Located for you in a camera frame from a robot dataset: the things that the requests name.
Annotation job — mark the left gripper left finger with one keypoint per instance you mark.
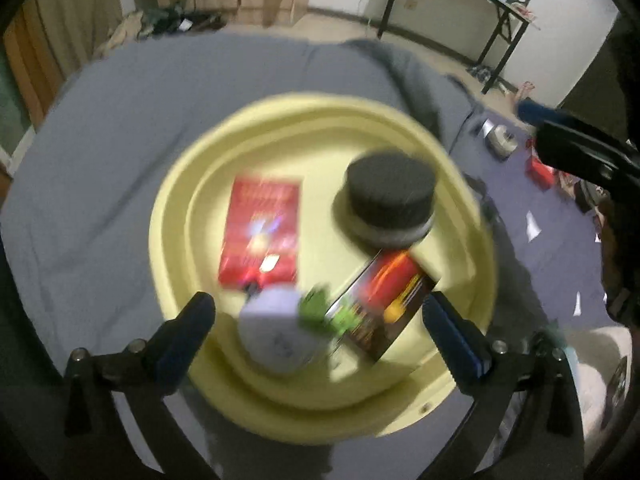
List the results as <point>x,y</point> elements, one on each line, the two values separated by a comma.
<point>96,442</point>

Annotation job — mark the white tape roll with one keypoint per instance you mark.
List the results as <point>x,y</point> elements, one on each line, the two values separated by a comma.
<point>499,140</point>

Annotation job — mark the yellow plastic basin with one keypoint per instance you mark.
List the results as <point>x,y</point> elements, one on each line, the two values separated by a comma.
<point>312,138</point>

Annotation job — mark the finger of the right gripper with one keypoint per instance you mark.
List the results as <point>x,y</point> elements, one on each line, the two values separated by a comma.
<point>533,113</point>

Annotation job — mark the red silver cigarette box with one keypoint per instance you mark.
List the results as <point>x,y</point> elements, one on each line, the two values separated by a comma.
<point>546,177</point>

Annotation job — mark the white round small object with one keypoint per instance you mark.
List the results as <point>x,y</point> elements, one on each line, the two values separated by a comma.
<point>272,334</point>

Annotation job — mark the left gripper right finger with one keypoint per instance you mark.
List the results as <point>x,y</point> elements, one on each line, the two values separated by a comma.
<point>524,422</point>

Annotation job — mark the black suitcase on floor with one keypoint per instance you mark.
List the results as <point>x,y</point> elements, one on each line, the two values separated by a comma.
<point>177,21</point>

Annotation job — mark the blue tablecloth with triangles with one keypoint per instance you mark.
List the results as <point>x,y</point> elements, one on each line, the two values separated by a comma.
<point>548,252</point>

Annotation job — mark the dark red cigarette carton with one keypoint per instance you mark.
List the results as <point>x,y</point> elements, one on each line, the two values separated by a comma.
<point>375,309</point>

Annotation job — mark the green small toy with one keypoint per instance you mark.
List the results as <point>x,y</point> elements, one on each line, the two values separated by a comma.
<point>315,313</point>

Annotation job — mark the black grey foam cylinder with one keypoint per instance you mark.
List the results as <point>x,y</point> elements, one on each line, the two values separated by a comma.
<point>386,200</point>

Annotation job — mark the black folding table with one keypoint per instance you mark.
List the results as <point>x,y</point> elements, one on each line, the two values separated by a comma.
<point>464,27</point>

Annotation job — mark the red Double Happiness cigarette box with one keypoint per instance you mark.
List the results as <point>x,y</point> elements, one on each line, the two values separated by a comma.
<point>260,244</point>

